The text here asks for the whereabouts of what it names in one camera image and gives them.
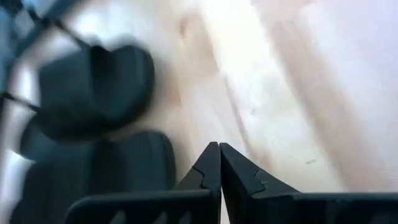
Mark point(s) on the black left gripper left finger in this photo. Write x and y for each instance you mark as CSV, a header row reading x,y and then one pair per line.
x,y
174,207

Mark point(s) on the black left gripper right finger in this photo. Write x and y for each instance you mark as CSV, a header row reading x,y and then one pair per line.
x,y
264,205

